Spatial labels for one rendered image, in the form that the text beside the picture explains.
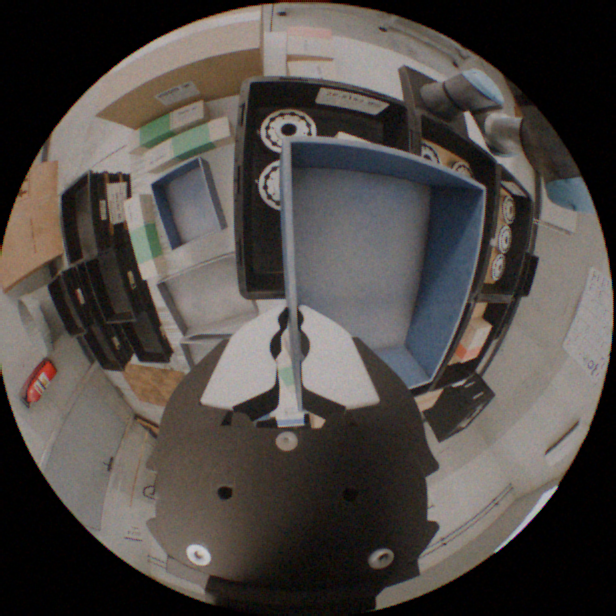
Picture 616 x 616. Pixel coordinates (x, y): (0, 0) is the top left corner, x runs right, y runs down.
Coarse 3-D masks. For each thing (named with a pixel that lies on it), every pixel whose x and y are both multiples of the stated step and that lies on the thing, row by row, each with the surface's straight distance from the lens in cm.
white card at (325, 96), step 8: (320, 96) 42; (328, 96) 42; (336, 96) 42; (344, 96) 42; (352, 96) 42; (360, 96) 42; (328, 104) 45; (336, 104) 45; (344, 104) 45; (352, 104) 45; (360, 104) 44; (368, 104) 44; (376, 104) 44; (384, 104) 44; (368, 112) 47; (376, 112) 47
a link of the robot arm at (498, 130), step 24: (480, 120) 70; (504, 120) 56; (528, 120) 32; (504, 144) 57; (528, 144) 36; (552, 144) 30; (552, 168) 31; (576, 168) 30; (552, 192) 33; (576, 192) 31
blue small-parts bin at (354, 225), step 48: (288, 144) 10; (336, 144) 11; (288, 192) 10; (336, 192) 17; (384, 192) 19; (432, 192) 22; (480, 192) 18; (288, 240) 10; (336, 240) 17; (384, 240) 19; (432, 240) 22; (480, 240) 18; (288, 288) 11; (336, 288) 19; (384, 288) 21; (432, 288) 22; (384, 336) 24; (432, 336) 22
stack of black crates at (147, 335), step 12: (144, 312) 127; (156, 312) 135; (120, 324) 148; (132, 324) 156; (144, 324) 148; (156, 324) 135; (132, 336) 155; (144, 336) 155; (156, 336) 132; (132, 348) 155; (144, 348) 164; (156, 348) 156; (168, 348) 145; (144, 360) 158; (156, 360) 151; (168, 360) 142
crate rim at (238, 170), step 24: (240, 96) 38; (384, 96) 43; (240, 120) 35; (408, 120) 43; (240, 144) 33; (408, 144) 41; (240, 168) 32; (240, 192) 32; (240, 216) 31; (240, 240) 33; (240, 264) 33; (240, 288) 34
